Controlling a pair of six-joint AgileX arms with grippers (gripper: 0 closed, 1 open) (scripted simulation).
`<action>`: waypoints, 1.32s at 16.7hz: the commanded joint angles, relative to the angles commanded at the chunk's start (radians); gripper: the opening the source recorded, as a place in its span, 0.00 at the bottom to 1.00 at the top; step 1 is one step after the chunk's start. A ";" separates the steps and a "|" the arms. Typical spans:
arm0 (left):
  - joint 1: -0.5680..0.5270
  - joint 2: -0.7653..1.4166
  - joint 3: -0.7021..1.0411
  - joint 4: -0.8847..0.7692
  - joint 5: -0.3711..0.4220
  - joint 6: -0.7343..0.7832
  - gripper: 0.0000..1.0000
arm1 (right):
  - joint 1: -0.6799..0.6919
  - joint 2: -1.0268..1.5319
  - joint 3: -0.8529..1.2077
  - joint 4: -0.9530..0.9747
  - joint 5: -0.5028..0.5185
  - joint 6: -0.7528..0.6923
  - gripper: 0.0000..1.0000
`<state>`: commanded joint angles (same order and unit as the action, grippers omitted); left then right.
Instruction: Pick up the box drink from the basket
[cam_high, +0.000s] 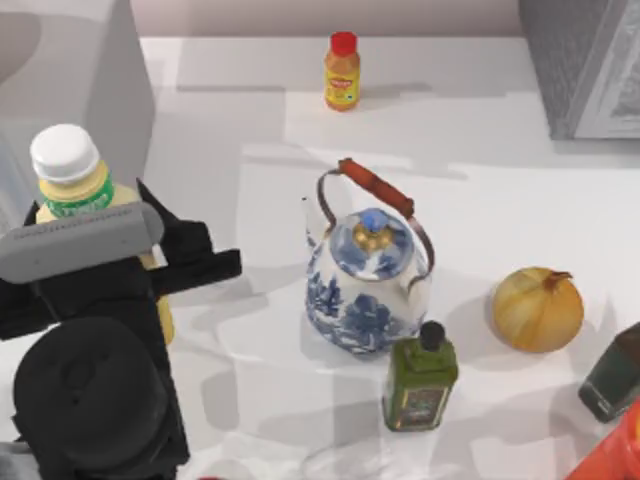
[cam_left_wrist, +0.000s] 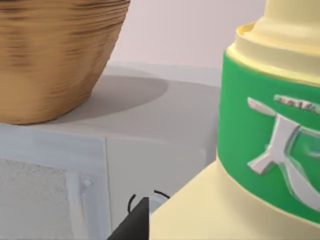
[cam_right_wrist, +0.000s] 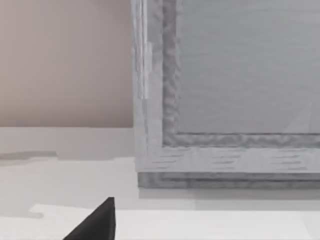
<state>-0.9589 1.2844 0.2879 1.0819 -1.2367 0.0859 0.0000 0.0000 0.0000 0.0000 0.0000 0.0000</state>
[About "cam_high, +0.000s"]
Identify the yellow bottle with white cap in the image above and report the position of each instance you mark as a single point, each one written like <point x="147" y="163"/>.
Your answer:
<point x="65" y="160"/>

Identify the white appliance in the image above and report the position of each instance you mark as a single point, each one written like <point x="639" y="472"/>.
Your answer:
<point x="75" y="65"/>

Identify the blue and white teapot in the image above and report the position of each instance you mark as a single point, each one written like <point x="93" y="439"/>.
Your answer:
<point x="360" y="290"/>

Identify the orange bottle with red cap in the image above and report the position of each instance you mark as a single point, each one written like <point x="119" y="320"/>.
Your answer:
<point x="342" y="80"/>

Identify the green oil bottle, black cap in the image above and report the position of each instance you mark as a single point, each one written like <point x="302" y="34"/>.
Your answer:
<point x="420" y="385"/>

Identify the yellow onion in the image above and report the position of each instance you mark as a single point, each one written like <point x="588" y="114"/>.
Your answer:
<point x="537" y="310"/>

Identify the grey cabinet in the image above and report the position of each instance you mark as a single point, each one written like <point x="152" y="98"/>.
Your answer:
<point x="580" y="65"/>

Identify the dark green bottle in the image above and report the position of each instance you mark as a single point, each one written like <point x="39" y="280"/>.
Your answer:
<point x="615" y="380"/>

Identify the red orange container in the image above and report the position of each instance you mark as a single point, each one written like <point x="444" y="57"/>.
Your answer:
<point x="615" y="455"/>

